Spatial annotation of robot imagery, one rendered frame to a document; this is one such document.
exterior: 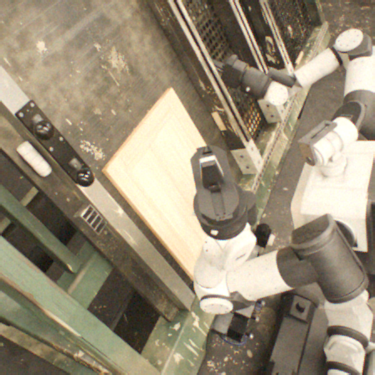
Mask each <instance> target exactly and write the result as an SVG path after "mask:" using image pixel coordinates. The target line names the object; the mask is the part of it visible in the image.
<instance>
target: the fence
mask: <svg viewBox="0 0 375 375"><path fill-rule="evenodd" d="M28 101H30V99H29V98H28V97H27V96H26V95H25V94H24V93H23V92H22V91H21V89H20V88H19V87H18V86H17V84H16V83H15V82H14V81H13V79H12V78H11V77H10V76H9V75H8V74H7V72H6V71H5V70H4V69H3V67H2V66H1V65H0V113H1V114H2V116H3V117H4V118H5V119H6V120H7V121H8V122H9V123H10V124H11V125H12V126H13V128H14V129H15V130H16V132H17V133H18V134H19V135H21V136H22V137H23V138H24V139H25V141H28V142H29V143H30V145H31V146H32V147H33V148H34V149H35V150H37V151H38V152H39V155H40V156H41V157H42V158H43V159H44V160H45V161H46V162H47V163H48V164H49V166H50V167H52V169H53V171H54V173H55V174H56V175H57V176H58V177H59V178H60V179H61V180H62V182H63V183H64V184H65V185H66V186H68V187H69V189H70V191H71V192H72V193H73V194H74V195H75V196H76V197H77V198H78V199H79V200H80V201H81V202H82V203H83V204H90V205H92V207H93V208H94V209H95V210H96V211H97V212H98V213H99V214H100V216H101V217H102V218H103V219H104V220H105V221H106V222H107V224H106V225H105V226H104V227H105V228H106V229H107V230H108V232H109V233H110V234H111V235H112V236H113V237H114V238H115V239H116V240H117V241H118V243H119V244H120V245H121V246H122V247H124V249H125V250H126V252H127V253H128V254H129V255H130V256H131V257H132V258H133V259H134V260H135V261H136V262H137V263H138V264H139V265H140V266H141V267H142V268H143V269H144V270H145V271H146V273H147V274H148V275H149V276H150V277H151V278H152V279H153V280H154V281H155V283H156V284H157V285H158V286H159V287H161V288H162V289H163V290H164V291H165V293H166V294H167V296H168V297H169V298H170V299H171V300H172V301H173V303H174V304H175V305H176V306H178V307H179V308H183V309H189V307H190V305H191V304H192V303H193V300H194V297H195V295H194V294H193V293H192V291H191V290H190V289H189V288H188V286H187V285H186V284H185V283H184V282H183V280H182V279H181V278H180V277H179V275H178V274H177V273H176V272H175V271H174V269H172V268H171V267H170V266H169V264H168V263H167V262H166V260H165V259H164V258H163V257H162V256H161V254H160V253H159V252H158V251H157V250H156V249H155V248H154V247H153V246H152V244H151V243H150V242H149V241H148V240H147V239H146V237H145V236H144V234H143V233H142V231H141V230H140V229H139V228H138V227H137V226H136V225H135V224H134V223H133V222H132V221H131V220H130V219H129V218H128V216H127V215H126V214H125V213H124V211H123V209H122V208H121V207H120V206H119V205H118V204H117V203H116V202H115V200H114V199H113V198H112V197H111V196H110V194H109V193H108V192H107V191H106V190H105V189H104V187H103V186H102V185H101V184H100V183H99V182H98V181H97V179H95V181H94V183H93V184H92V185H90V186H88V187H82V186H80V185H76V184H75V183H74V182H73V181H72V180H71V178H70V177H69V175H68V174H67V173H66V172H65V171H64V169H63V168H62V167H60V166H59V165H58V164H57V162H56V161H55V160H54V159H53V158H52V157H51V156H50V154H49V153H48V152H47V151H46V150H45V149H43V147H42V146H41V145H40V143H39V142H38V141H37V140H36V138H35V137H34V136H33V135H32V134H31V133H29V131H28V130H27V128H26V127H25V126H24V125H23V123H22V122H21V121H20V120H19V119H17V118H16V117H15V112H16V111H18V110H19V109H20V108H21V107H22V106H23V105H25V104H26V103H27V102H28Z"/></svg>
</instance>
